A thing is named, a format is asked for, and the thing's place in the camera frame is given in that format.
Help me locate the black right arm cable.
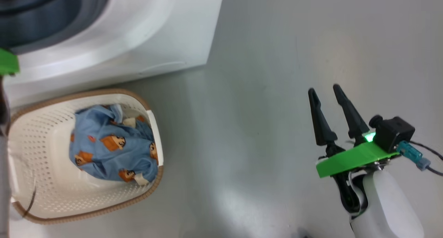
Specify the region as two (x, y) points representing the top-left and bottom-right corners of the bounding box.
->
(410, 141), (443, 177)

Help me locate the grey rubber door gasket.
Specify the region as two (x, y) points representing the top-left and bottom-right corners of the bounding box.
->
(0, 0), (110, 55)

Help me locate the blue cartoon print garment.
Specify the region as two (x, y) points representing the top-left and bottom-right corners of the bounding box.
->
(69, 104), (159, 186)

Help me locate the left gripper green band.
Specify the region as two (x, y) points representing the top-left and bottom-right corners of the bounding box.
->
(0, 48), (20, 76)

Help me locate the teal right cable connector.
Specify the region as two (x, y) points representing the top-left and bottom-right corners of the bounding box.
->
(396, 140), (431, 171)

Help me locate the white perforated basket brown rim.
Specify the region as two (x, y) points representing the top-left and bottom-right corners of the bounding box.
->
(7, 89), (164, 225)

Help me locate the white front-load washing machine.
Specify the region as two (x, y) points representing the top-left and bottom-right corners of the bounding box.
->
(0, 0), (225, 107)

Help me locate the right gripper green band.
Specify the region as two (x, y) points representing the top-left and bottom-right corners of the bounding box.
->
(308, 84), (399, 179)

